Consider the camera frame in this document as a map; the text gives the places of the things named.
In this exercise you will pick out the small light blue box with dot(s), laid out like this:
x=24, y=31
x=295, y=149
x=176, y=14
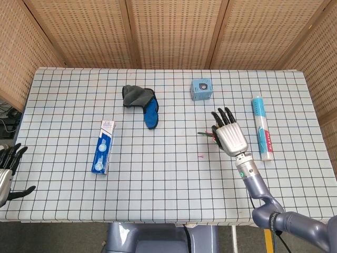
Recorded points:
x=201, y=90

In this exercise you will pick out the colourful feather shuttlecock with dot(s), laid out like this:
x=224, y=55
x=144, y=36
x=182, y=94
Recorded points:
x=209, y=134

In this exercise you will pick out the grid pattern tablecloth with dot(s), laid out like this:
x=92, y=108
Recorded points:
x=147, y=163

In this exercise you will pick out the blue white toothpaste box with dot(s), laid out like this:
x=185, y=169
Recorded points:
x=103, y=150

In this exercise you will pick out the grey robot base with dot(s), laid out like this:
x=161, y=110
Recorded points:
x=160, y=238

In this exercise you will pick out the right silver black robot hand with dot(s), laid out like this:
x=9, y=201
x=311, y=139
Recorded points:
x=231, y=134

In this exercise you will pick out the grey blue eye mask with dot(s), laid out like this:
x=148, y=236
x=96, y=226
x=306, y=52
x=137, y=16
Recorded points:
x=143, y=105

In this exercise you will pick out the white table leg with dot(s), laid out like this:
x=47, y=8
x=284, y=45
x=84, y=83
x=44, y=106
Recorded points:
x=233, y=239

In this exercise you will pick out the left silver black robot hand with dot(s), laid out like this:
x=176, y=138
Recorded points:
x=10, y=168

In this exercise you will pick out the wooden rattan folding screen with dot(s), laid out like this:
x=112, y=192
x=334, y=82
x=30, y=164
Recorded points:
x=168, y=31

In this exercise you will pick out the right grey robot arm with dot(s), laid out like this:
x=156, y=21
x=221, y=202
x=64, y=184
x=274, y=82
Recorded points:
x=273, y=200

